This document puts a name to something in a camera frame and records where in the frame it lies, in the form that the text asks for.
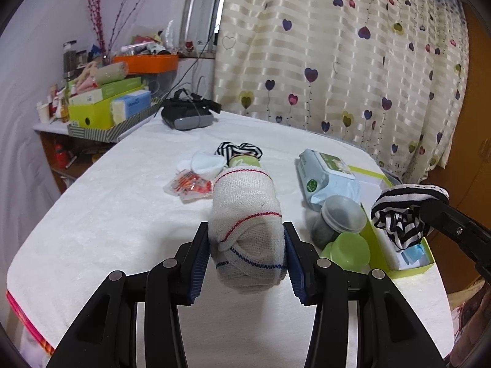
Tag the wooden wardrobe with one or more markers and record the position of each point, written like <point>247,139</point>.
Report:
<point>467,174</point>

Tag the blue tissue pack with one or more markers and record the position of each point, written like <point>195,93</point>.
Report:
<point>123,107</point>

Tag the pink branch decoration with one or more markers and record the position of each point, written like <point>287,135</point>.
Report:
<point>94,8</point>

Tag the wet wipes pack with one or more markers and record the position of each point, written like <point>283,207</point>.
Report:
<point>322,176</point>

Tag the white cotton pads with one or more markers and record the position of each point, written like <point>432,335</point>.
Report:
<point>205,164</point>

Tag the white table blanket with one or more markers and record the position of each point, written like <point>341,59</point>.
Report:
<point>118,216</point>

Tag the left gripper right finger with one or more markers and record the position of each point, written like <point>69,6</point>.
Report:
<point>390,334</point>

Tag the dark jar clear lid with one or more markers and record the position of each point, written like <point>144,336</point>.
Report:
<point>338,214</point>

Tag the black white striped sock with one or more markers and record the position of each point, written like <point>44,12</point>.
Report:
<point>230,150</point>
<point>397,209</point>

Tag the person's right hand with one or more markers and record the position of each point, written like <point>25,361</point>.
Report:
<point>473,340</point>

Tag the orange storage bin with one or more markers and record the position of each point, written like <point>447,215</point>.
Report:
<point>149,64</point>

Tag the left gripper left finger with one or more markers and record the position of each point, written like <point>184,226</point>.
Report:
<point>104,333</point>

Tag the side shelf table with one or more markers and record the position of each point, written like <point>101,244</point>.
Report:
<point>68,157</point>

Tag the heart pattern curtain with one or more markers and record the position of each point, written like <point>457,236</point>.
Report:
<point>386,75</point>

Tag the beige bandage cloth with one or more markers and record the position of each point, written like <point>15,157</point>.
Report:
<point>246,231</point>

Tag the green rabbit pattern towel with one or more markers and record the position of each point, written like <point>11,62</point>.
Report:
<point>244,160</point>

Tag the blue face mask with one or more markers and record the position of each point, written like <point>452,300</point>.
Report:
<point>413,254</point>

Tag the black grey VR headset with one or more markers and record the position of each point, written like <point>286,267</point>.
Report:
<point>188,111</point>

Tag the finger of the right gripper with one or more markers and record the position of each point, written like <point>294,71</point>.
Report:
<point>471,237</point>

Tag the green white long box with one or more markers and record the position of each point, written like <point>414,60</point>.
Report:
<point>106,91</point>

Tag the green lidded jar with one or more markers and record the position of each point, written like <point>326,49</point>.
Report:
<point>349,251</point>

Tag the lime green box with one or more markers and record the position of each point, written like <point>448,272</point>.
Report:
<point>92,116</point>

